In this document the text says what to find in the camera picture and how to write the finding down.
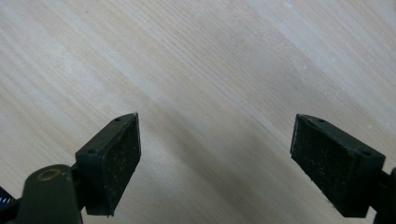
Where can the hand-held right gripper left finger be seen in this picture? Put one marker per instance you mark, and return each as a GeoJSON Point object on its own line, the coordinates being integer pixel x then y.
{"type": "Point", "coordinates": [109, 165]}

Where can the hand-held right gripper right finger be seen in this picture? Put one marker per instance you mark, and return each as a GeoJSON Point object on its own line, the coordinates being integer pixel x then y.
{"type": "Point", "coordinates": [336, 168]}

